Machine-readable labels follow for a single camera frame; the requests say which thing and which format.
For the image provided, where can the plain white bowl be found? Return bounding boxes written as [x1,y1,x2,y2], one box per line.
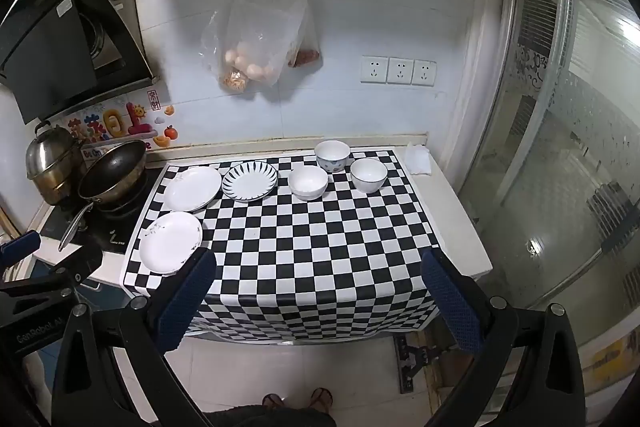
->
[287,165,329,201]

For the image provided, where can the black induction cooktop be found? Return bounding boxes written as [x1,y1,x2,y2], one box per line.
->
[40,167,166,254]

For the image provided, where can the plastic bag with brown food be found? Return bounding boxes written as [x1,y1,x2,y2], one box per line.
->
[219,66,250,94]

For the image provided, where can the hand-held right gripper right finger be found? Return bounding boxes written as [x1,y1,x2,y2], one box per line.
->
[420,248,586,427]

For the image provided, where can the black striped white plate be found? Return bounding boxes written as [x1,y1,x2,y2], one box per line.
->
[222,160,279,203]

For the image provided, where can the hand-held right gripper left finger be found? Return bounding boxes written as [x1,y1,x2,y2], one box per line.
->
[51,247,217,427]

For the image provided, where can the black metal floor bracket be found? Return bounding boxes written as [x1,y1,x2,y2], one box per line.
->
[392,334,447,394]

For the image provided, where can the stainless steel steamer pot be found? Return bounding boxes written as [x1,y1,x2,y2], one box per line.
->
[26,122,89,206]

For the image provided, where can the dark frying pan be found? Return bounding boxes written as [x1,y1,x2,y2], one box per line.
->
[58,140,148,252]

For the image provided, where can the black white checkered mat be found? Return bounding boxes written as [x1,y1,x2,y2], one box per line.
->
[120,149,442,344]

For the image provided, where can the dark rimmed white bowl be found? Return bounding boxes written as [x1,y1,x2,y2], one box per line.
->
[349,158,389,194]

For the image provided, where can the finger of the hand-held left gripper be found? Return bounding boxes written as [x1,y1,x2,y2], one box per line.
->
[0,230,42,265]
[30,247,103,290]

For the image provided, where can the colourful wall stickers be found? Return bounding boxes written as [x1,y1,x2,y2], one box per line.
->
[65,89,179,158]

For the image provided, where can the glass sliding door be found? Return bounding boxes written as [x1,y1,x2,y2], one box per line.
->
[459,0,640,308]

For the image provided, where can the white plate with small print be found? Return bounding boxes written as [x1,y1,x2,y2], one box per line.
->
[139,211,203,277]

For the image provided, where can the person's feet in sandals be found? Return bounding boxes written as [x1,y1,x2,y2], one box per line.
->
[262,388,334,411]

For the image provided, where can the floral white bowl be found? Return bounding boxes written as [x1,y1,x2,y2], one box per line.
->
[314,140,351,173]

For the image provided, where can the black range hood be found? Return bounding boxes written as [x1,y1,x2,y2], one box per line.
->
[0,0,159,125]

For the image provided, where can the clear plastic bag with eggs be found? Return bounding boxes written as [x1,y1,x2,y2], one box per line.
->
[201,0,311,88]

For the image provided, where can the white wall socket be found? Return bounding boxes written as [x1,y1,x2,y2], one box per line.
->
[387,57,414,85]
[412,59,437,86]
[361,56,389,84]

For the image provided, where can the plain white oval plate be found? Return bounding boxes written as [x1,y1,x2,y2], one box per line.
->
[164,166,222,212]

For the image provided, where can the plastic bag with red food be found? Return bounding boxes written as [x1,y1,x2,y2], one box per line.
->
[287,2,322,68]

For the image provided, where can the white paper tissue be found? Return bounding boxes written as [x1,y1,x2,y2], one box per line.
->
[404,142,432,176]

